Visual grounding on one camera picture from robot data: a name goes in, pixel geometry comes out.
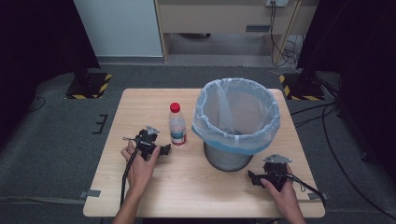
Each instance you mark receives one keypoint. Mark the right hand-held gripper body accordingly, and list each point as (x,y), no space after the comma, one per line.
(275,171)

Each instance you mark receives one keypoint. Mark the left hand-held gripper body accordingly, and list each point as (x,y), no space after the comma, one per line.
(145,143)

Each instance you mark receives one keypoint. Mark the person's left hand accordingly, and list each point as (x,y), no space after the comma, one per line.
(140,171)

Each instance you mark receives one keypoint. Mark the person's right hand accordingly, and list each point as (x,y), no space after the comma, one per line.
(286,199)

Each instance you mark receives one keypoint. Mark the clear plastic bottle red cap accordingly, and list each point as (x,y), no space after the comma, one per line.
(177,127)

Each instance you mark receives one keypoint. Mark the grey metal mesh trash bin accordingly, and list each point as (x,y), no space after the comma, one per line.
(226,160)

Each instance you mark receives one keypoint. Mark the grey tape strip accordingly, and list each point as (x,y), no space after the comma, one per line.
(317,196)
(89,193)

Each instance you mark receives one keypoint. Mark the pale blue plastic bin liner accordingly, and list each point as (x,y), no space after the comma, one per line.
(236,115)

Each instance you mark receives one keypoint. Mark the black stand base striped tape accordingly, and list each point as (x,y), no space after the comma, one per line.
(88,85)
(300,87)

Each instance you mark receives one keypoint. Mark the black curtain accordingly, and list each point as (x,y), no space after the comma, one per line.
(355,62)
(40,53)

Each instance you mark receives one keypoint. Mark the beige wooden desk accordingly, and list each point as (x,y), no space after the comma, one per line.
(218,18)

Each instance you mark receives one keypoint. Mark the white wall power socket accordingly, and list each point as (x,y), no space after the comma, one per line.
(276,2)

